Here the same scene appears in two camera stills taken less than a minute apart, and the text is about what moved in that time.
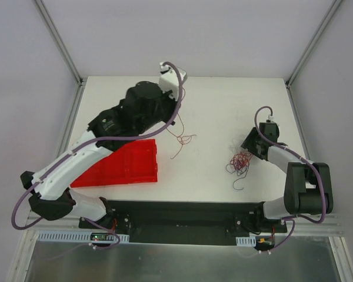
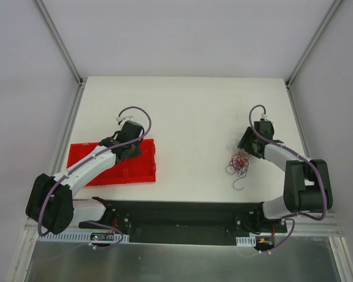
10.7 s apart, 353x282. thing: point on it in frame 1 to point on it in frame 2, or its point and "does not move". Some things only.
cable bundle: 239,163 does not move
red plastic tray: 135,163 does not move
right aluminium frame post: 289,80 does not move
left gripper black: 167,110 to 129,151
